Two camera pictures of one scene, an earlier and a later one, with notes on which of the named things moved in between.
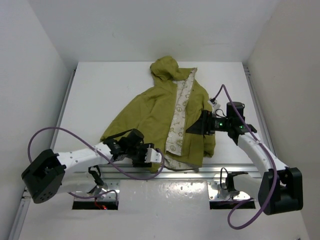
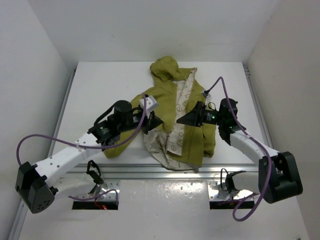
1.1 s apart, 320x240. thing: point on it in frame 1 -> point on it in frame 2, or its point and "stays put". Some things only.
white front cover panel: (166, 209) stays put
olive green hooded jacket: (176, 99) stays put
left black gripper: (141, 162) -> (151, 122)
